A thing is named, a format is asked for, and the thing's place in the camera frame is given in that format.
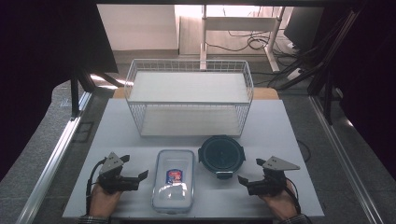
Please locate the person's right hand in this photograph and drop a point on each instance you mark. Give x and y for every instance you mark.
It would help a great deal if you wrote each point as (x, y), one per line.
(281, 205)

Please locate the aluminium rail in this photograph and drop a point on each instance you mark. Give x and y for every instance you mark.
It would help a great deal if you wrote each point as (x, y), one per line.
(53, 161)
(342, 155)

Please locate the white cabinet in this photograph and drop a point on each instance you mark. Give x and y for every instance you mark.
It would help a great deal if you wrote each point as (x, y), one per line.
(138, 28)

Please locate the person's left hand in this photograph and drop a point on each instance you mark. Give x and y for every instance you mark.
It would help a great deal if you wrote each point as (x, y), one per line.
(102, 203)

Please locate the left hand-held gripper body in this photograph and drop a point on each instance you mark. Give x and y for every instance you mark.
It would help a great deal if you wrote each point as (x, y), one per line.
(116, 183)

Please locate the dark monitor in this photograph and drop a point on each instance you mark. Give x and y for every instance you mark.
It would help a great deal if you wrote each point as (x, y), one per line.
(303, 28)

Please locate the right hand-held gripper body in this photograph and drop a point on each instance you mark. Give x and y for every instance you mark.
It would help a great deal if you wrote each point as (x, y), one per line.
(271, 183)

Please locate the round dark food container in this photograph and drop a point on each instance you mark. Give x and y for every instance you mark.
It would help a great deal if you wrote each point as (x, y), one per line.
(221, 155)

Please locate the white desk frame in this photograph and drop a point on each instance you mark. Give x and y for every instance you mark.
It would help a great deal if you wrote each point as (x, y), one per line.
(236, 23)

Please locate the black metal stand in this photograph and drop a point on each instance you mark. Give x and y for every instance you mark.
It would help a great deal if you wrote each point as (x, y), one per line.
(327, 93)
(74, 96)

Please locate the dark curtain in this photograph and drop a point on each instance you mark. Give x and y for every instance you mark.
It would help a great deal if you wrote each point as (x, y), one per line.
(373, 77)
(37, 62)

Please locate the clear rectangular food container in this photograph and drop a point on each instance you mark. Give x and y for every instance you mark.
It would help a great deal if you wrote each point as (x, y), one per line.
(173, 183)

